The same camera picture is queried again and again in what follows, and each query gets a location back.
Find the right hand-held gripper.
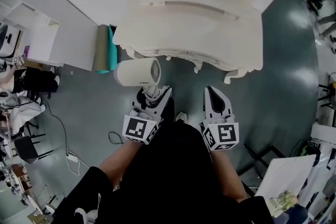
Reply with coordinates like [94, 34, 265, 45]
[201, 85, 240, 152]

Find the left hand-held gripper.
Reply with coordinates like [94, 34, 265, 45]
[122, 85, 173, 145]

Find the white hair dryer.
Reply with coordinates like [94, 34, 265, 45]
[113, 57, 162, 103]

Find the cream ornate dressing table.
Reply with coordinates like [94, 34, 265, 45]
[112, 0, 264, 85]

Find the person's left forearm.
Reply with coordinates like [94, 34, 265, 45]
[98, 138, 144, 187]

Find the person's right forearm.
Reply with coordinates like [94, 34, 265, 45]
[209, 147, 248, 203]

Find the teal rolled mat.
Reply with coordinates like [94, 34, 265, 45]
[106, 25, 119, 72]

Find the person's black clothing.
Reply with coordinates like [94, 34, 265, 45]
[51, 98, 276, 224]

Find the white power strip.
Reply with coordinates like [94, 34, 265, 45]
[66, 151, 80, 164]

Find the white table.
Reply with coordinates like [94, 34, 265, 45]
[254, 154, 318, 219]

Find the pale flower bouquet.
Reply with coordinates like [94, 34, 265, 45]
[276, 189, 299, 211]

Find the white cloth pile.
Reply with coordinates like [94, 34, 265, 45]
[7, 95, 46, 135]

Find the black chair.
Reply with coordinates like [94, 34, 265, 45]
[14, 125, 54, 165]

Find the white shelf unit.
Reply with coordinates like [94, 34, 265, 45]
[0, 0, 66, 68]

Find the white appliance box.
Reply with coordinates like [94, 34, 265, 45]
[0, 22, 24, 59]

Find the black looped cable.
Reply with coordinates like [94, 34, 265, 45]
[108, 131, 124, 145]

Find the black metal chair frame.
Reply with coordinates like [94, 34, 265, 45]
[237, 142, 286, 179]

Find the black floor cable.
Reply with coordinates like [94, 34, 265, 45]
[38, 96, 69, 156]

